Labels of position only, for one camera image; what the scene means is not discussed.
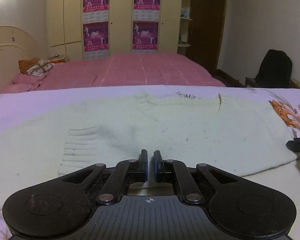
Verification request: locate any pink poster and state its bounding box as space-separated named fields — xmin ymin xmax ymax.
xmin=132 ymin=21 xmax=159 ymax=51
xmin=82 ymin=0 xmax=109 ymax=24
xmin=83 ymin=22 xmax=109 ymax=53
xmin=133 ymin=0 xmax=160 ymax=22

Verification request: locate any lower right pink poster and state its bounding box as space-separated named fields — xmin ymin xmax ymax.
xmin=132 ymin=21 xmax=159 ymax=51

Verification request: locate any cream wardrobe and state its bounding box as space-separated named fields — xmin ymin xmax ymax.
xmin=46 ymin=0 xmax=181 ymax=60

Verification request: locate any upper right pink poster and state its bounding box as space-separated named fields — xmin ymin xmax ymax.
xmin=133 ymin=0 xmax=160 ymax=22

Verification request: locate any lower left pink poster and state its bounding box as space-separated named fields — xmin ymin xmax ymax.
xmin=83 ymin=22 xmax=109 ymax=53

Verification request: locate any pale green knit sweater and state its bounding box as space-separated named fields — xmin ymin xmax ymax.
xmin=0 ymin=92 xmax=296 ymax=208

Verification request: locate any black chair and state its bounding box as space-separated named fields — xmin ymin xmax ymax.
xmin=244 ymin=49 xmax=293 ymax=88

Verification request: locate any corner shelf unit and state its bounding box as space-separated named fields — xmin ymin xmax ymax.
xmin=177 ymin=0 xmax=192 ymax=56

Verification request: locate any cream wooden headboard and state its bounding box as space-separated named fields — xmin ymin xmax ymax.
xmin=0 ymin=25 xmax=46 ymax=91

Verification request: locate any upper left pink poster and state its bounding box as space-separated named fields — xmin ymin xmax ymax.
xmin=82 ymin=0 xmax=109 ymax=24

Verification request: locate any dark brown door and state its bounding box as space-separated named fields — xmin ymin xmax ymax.
xmin=185 ymin=0 xmax=226 ymax=74

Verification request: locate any pink checked bed cover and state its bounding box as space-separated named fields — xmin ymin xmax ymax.
xmin=0 ymin=53 xmax=224 ymax=94

